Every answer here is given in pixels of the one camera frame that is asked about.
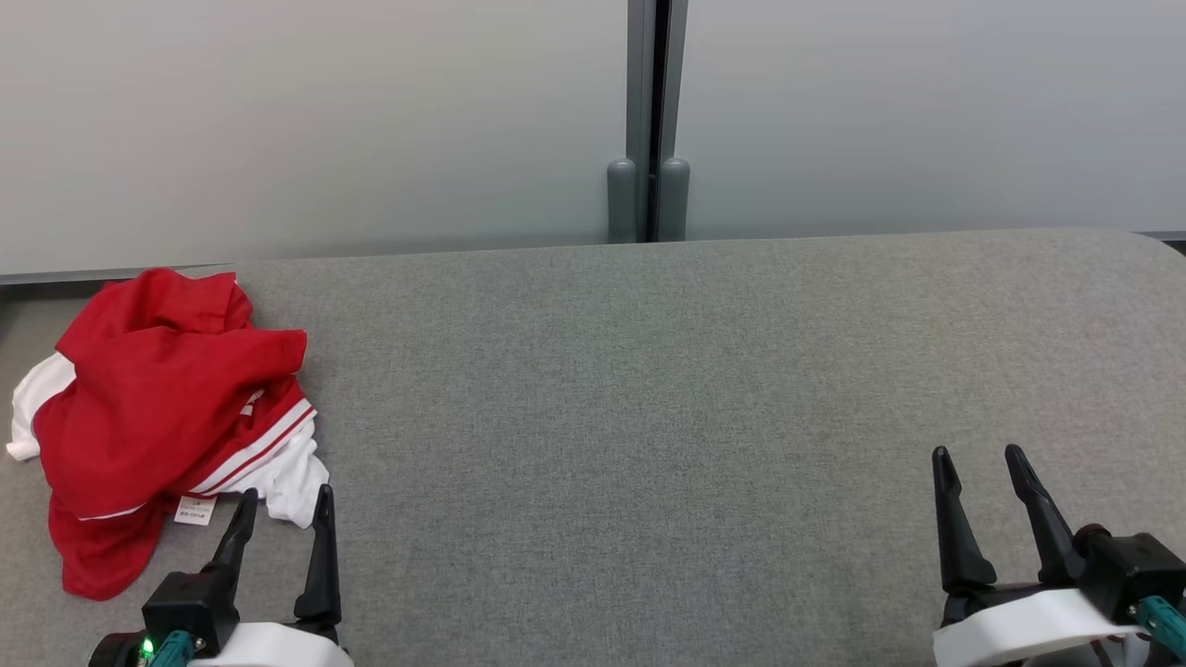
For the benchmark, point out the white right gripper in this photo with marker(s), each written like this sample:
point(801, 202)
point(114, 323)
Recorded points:
point(1019, 630)

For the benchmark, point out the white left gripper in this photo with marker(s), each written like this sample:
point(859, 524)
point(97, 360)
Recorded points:
point(278, 648)

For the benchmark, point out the red white basketball jersey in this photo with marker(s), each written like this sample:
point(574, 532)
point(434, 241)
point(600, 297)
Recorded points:
point(102, 556)

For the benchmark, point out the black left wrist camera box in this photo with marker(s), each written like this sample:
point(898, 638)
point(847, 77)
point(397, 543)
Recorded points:
point(190, 607)

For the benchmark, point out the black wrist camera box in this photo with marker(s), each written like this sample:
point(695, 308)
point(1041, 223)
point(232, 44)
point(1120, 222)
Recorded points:
point(1130, 570)
point(190, 607)

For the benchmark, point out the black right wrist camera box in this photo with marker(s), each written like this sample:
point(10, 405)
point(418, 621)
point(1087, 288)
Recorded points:
point(1130, 570)

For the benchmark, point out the teal left camera connector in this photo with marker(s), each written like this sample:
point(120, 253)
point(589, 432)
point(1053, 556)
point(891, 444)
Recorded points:
point(171, 650)

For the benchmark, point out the teal camera connector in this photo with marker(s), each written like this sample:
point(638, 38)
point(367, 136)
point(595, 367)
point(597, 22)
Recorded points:
point(1166, 625)
point(171, 650)

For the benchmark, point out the teal right camera connector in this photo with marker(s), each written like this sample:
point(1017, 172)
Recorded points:
point(1166, 625)

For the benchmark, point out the grey rounded post bumper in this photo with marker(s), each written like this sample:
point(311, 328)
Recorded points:
point(622, 199)
point(675, 199)

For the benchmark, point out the grey partition post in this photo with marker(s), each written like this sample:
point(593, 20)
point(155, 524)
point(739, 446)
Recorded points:
point(641, 83)

